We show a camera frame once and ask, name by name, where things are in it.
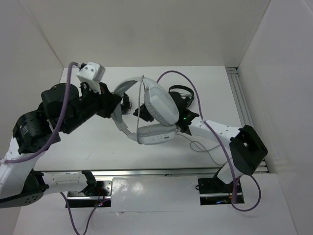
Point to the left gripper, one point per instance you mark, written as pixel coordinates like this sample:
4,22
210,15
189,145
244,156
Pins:
104,99

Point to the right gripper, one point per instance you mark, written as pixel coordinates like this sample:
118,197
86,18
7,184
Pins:
143,114

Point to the white grey headphones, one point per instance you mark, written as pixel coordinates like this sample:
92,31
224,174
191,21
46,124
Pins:
146,135

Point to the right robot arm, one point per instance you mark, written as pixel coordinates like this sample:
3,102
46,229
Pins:
222,134

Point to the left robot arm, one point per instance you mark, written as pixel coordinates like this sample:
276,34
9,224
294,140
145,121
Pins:
20,184

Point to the black headphones right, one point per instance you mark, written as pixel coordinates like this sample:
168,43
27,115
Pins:
188,96

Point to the black headphones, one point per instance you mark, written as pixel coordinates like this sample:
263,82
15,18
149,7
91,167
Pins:
126,105
188,96

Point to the black headphones left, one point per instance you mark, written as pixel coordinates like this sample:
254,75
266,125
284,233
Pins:
126,105

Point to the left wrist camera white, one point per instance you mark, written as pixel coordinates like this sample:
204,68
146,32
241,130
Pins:
91,74

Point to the aluminium rail front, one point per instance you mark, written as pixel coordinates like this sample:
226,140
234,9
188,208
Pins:
155,172

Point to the aluminium rail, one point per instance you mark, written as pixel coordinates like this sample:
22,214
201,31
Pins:
238,98
155,172

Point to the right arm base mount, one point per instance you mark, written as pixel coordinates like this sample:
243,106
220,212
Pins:
214,192

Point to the aluminium rail right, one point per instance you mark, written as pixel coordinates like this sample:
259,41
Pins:
238,98

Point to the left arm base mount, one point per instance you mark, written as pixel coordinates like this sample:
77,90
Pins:
101,196

